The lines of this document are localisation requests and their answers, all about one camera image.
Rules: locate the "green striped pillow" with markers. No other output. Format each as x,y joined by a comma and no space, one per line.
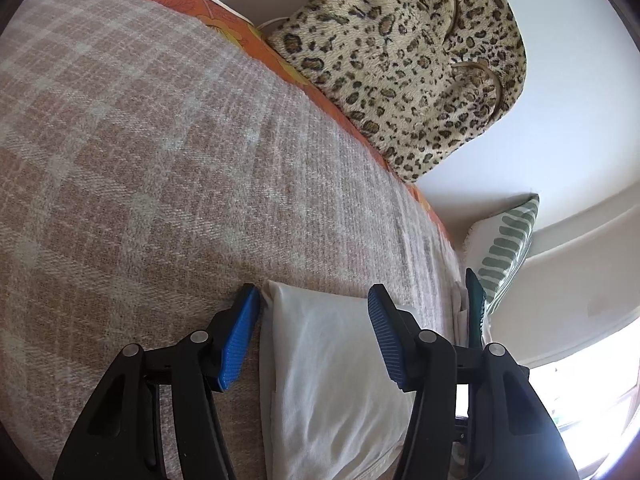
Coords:
505,245

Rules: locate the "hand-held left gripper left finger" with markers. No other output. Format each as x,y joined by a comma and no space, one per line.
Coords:
237,340

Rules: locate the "leopard print cushion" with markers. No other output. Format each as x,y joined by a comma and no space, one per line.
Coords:
400,60

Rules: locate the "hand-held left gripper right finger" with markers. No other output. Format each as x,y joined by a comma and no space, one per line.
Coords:
390,340

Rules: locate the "white camisole top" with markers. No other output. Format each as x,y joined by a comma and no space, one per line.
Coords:
320,385

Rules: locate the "plaid blanket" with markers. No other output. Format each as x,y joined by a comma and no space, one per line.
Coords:
125,185

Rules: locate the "orange floral bed sheet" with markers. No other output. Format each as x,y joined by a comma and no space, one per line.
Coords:
200,0

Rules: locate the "white crumpled garment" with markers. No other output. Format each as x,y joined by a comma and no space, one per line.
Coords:
460,320

